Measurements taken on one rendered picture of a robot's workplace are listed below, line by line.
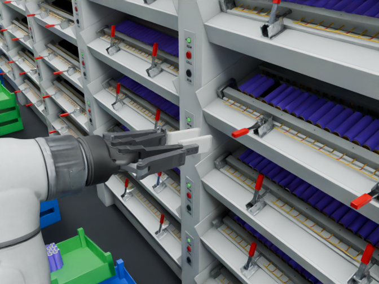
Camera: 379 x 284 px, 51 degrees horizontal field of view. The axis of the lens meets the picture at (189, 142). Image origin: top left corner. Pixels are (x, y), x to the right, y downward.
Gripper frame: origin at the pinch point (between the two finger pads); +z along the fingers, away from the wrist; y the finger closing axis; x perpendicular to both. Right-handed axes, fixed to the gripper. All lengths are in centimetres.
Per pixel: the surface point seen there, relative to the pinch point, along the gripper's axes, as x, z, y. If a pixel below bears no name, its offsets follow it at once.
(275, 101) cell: 4.3, 23.5, -2.6
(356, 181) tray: -0.7, 18.5, 22.0
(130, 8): 16, 15, -53
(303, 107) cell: 5.1, 24.8, 3.6
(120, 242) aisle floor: -75, 21, -64
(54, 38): -14, 27, -158
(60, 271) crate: -75, -5, -58
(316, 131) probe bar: 3.4, 20.8, 10.7
